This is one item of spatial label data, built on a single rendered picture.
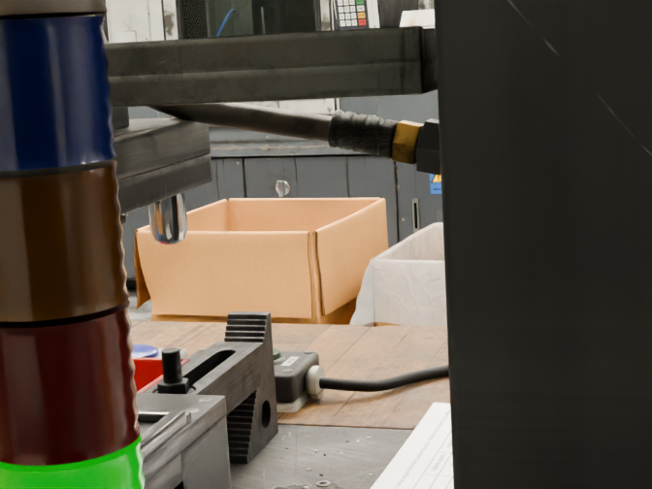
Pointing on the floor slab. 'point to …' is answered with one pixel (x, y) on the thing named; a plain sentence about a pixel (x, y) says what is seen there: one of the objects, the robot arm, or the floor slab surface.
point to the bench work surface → (339, 367)
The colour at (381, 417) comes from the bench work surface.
